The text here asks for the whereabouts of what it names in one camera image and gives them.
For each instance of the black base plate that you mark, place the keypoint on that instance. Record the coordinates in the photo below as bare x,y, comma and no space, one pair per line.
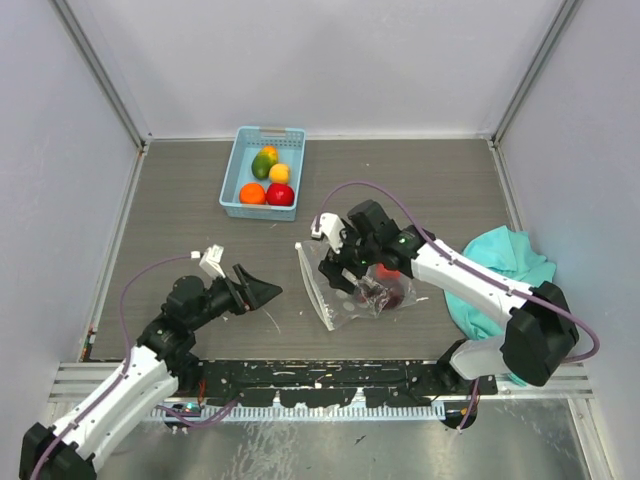
315,384

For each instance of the small red fake fruit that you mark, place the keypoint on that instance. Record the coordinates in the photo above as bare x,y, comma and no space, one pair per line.
382,273

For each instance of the light blue plastic basket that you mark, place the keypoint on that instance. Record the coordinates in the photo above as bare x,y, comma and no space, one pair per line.
290,144

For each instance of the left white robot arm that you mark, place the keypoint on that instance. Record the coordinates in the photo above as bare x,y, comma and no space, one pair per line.
158,365

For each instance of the teal cloth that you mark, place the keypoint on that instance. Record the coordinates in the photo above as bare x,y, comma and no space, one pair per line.
508,254

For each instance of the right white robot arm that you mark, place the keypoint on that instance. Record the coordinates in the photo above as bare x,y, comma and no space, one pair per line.
537,333

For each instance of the green orange fake mango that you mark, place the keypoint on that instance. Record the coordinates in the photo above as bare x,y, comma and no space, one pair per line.
263,161

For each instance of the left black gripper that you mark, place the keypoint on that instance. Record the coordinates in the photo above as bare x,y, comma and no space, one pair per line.
254,290

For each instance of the red fake apple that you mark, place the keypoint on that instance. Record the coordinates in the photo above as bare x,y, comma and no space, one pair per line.
278,194

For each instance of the grey slotted cable duct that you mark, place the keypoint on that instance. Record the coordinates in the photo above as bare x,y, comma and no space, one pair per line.
355,412

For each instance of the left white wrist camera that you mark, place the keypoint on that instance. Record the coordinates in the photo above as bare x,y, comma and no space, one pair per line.
209,261

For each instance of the clear zip top bag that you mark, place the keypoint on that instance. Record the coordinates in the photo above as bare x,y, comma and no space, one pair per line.
336,308

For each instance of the yellow fake peach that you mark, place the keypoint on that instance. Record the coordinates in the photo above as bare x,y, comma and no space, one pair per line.
280,173

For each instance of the dark purple fake fruit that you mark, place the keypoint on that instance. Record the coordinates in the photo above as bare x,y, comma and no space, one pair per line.
375,297

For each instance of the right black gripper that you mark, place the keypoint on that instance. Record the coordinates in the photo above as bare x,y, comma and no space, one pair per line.
333,267

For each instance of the orange fake fruit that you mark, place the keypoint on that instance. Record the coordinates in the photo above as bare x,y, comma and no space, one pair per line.
252,194

